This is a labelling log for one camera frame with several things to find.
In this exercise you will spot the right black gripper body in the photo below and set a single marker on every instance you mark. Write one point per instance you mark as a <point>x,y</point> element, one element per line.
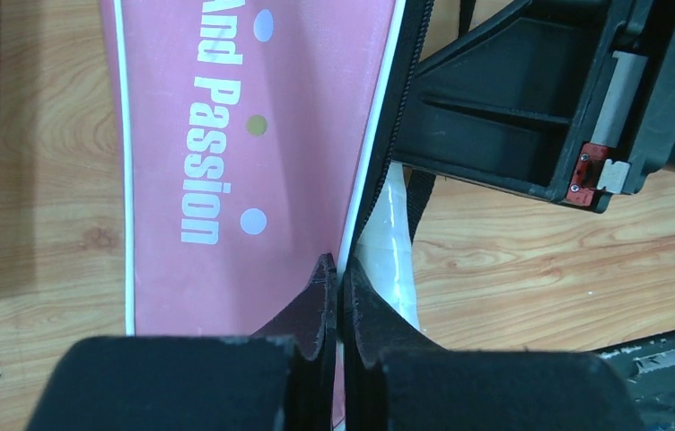
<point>567,102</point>

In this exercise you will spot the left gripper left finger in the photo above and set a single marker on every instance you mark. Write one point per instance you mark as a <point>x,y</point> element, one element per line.
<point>281,377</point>

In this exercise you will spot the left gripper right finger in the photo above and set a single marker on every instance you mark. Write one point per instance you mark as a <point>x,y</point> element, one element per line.
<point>399,379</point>

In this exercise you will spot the pink racket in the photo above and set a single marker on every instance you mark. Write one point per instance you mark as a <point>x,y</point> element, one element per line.
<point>385,248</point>

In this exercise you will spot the pink racket cover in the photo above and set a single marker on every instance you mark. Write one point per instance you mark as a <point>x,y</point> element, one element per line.
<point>256,137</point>

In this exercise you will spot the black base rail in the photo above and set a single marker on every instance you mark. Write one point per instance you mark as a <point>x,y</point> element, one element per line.
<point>648,366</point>

